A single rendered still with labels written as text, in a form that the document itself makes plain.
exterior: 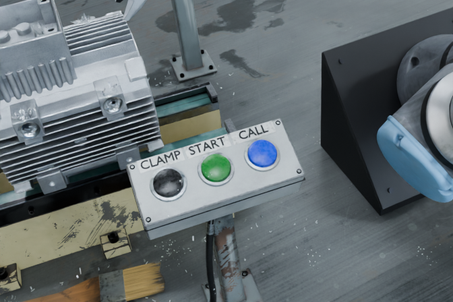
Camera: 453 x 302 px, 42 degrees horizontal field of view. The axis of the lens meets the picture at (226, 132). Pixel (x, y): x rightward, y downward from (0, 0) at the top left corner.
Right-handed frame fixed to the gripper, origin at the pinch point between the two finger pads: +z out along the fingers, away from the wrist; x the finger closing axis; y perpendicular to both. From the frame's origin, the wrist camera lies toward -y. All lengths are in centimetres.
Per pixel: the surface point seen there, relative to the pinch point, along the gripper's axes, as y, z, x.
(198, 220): -7.0, 12.7, 21.2
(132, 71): -2.6, 8.1, 1.1
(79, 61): 2.9, 10.0, -2.2
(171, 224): -3.9, 12.9, 21.8
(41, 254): 0.8, 40.5, 1.2
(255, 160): -10.7, 5.0, 20.1
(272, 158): -12.2, 4.2, 20.4
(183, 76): -26.1, 26.1, -32.7
